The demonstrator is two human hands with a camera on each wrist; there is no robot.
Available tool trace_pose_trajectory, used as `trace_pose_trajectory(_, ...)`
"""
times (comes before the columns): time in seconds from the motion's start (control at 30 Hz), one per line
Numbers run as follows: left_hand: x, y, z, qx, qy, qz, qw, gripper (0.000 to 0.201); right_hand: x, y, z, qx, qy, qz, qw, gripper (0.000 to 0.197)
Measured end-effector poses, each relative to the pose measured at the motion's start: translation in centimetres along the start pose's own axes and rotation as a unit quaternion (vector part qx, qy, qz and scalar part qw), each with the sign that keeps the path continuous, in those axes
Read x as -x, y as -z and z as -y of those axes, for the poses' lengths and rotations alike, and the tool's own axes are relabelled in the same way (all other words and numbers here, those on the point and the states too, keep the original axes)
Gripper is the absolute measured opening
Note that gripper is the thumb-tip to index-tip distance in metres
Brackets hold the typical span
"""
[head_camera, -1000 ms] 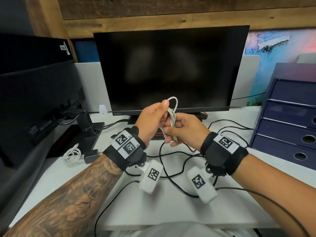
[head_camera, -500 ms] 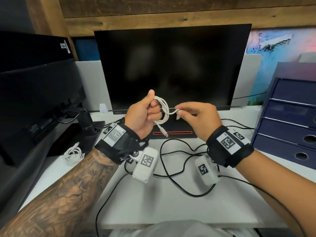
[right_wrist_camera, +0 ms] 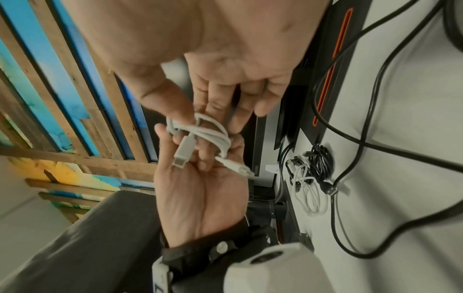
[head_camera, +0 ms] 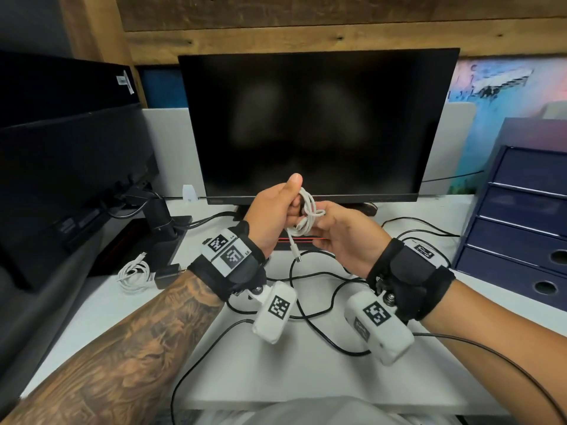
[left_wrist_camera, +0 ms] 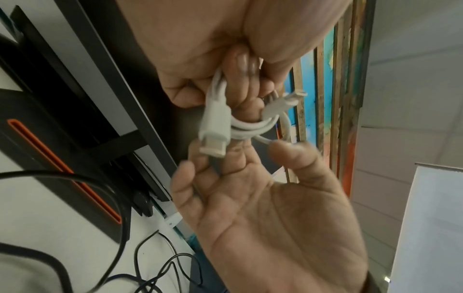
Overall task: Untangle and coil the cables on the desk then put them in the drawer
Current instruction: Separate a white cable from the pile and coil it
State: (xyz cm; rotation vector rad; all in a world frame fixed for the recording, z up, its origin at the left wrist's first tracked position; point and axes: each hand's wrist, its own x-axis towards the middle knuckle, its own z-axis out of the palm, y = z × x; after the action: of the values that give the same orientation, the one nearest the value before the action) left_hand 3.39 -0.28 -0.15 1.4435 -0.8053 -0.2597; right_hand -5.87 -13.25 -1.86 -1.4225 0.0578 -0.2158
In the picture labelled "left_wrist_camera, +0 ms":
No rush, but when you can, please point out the person's right hand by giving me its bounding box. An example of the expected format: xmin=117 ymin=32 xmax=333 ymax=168
xmin=170 ymin=140 xmax=369 ymax=293

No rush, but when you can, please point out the person's left hand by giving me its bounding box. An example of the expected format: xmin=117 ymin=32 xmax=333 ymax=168
xmin=113 ymin=0 xmax=354 ymax=122

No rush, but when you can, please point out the white cable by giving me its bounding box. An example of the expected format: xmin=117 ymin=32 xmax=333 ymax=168
xmin=198 ymin=68 xmax=309 ymax=158

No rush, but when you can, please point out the long black cable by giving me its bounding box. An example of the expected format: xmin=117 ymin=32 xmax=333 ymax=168
xmin=0 ymin=169 xmax=203 ymax=293

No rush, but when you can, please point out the black computer monitor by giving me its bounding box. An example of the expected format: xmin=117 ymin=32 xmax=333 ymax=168
xmin=50 ymin=0 xmax=301 ymax=203

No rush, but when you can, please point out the small black oval device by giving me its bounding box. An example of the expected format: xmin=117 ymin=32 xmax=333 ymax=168
xmin=132 ymin=191 xmax=154 ymax=217

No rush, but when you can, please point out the white display board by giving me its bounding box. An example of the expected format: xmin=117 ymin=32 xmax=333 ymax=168
xmin=388 ymin=162 xmax=463 ymax=293

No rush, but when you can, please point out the black red-striped monitor stand base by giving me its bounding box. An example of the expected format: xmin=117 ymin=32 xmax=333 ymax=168
xmin=0 ymin=5 xmax=156 ymax=241

